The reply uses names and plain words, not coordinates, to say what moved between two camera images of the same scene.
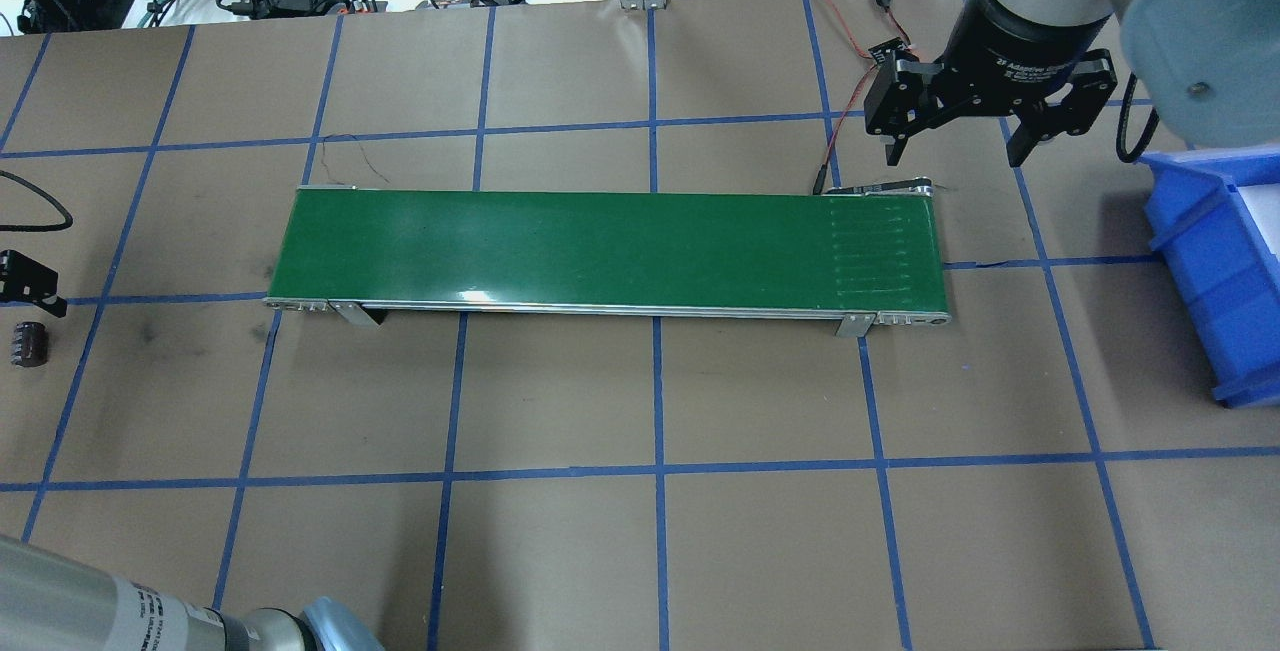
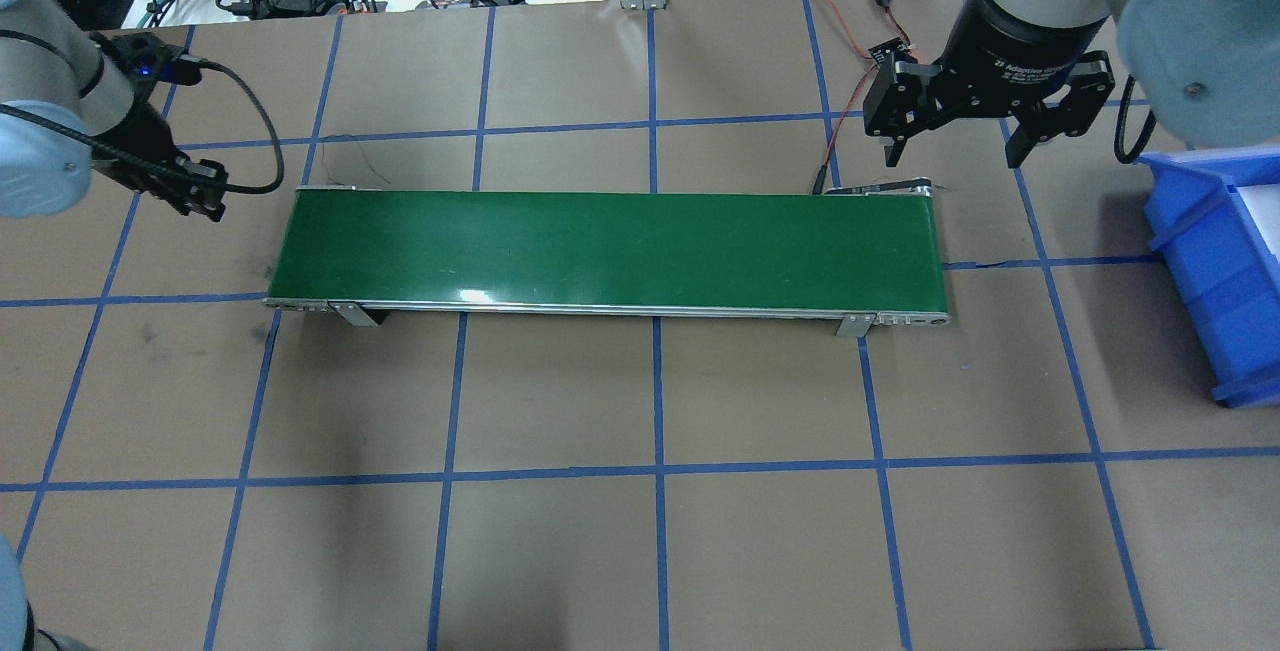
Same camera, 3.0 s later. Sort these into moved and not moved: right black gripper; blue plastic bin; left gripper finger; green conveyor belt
Moved: left gripper finger
Not moved: green conveyor belt; right black gripper; blue plastic bin
